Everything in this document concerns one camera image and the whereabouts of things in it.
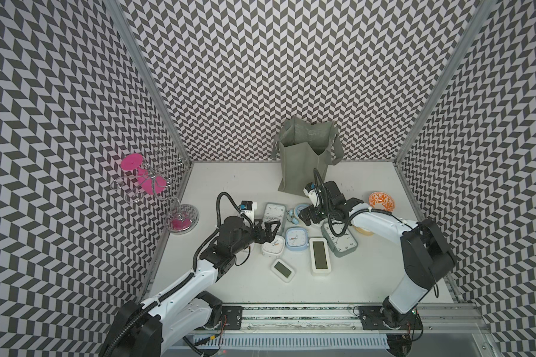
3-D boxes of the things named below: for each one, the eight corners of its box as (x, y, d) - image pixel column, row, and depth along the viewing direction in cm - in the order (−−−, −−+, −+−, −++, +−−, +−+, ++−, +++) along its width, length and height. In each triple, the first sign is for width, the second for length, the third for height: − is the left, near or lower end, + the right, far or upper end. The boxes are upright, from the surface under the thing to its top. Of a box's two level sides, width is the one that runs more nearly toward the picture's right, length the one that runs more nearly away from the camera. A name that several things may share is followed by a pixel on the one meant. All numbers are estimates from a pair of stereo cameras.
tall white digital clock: (311, 274, 84) (312, 270, 80) (308, 242, 92) (309, 237, 89) (329, 274, 84) (331, 270, 80) (324, 242, 92) (326, 237, 89)
